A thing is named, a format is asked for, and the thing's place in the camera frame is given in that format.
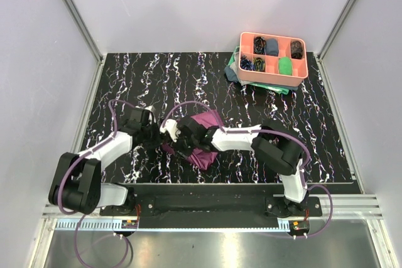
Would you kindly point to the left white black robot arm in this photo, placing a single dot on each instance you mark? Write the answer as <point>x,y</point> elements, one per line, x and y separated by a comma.
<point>77,184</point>

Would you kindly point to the pink compartment tray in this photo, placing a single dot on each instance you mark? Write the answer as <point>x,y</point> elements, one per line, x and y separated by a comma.
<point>271,74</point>

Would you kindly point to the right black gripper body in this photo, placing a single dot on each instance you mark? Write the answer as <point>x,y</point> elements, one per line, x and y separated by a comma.
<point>184,146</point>

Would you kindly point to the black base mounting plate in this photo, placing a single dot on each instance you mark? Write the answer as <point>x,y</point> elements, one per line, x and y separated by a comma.
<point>269,199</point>

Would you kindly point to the stack of folded cloths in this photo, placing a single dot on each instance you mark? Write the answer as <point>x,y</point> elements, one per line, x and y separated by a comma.
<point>232,74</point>

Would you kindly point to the dark patterned rolled napkin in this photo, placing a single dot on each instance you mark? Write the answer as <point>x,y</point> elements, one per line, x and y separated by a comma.
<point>297,50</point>

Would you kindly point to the purple cloth napkin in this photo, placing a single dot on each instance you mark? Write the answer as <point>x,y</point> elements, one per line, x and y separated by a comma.
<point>200,158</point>

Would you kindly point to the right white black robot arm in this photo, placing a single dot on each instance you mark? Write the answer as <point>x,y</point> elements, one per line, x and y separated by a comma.
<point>279,151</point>

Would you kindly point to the colourful band bundle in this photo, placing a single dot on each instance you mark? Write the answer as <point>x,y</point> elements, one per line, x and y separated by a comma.
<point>259,45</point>
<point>245,63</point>
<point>258,64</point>

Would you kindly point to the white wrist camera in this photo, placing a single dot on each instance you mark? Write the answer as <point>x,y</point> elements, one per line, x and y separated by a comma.
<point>151,115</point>
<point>170,128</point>

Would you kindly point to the colourful band bundle top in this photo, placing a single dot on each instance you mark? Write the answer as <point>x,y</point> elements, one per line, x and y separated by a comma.
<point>259,45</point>

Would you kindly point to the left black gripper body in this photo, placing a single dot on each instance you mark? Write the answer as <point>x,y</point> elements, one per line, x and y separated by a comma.
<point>152,137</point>

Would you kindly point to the green rolled napkin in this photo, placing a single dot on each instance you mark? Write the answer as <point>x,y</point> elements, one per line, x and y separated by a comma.
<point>285,66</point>

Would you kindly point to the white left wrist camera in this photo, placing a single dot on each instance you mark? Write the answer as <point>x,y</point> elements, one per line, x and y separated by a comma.
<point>151,115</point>

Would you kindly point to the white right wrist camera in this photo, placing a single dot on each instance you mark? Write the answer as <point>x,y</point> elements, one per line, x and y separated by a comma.
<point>170,128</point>

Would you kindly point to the colourful band bundle left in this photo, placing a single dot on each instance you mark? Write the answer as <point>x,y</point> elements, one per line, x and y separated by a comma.
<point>245,63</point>

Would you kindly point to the colourful band bundle middle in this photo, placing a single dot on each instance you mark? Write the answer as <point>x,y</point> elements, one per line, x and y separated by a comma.
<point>258,64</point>

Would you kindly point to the blue rolled napkin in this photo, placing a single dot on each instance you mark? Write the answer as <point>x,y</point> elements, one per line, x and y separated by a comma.
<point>272,47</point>

